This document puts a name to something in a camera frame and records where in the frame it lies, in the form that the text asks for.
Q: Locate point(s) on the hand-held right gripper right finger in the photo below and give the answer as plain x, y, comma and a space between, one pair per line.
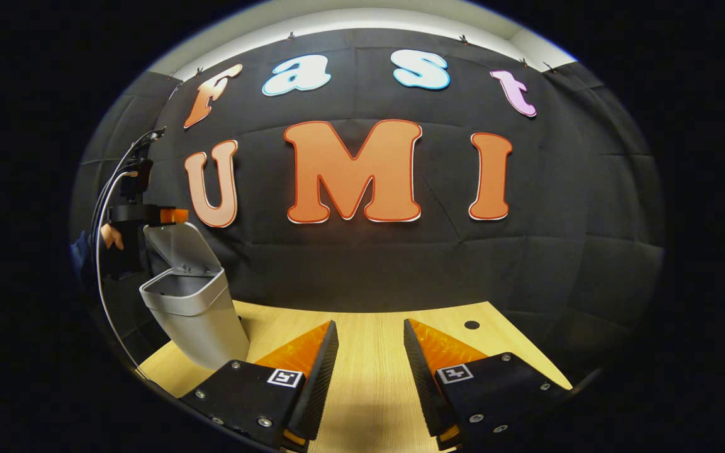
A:
419, 377

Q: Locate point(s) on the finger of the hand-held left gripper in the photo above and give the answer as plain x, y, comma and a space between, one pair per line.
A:
174, 216

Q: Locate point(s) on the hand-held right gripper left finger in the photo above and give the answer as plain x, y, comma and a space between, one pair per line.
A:
323, 377

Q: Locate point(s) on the white desktop garbage bin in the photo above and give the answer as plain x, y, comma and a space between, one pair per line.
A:
199, 327

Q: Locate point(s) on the wooden desktop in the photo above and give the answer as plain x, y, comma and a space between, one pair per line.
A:
369, 352

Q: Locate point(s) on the black backdrop cloth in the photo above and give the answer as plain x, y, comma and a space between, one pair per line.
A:
350, 264

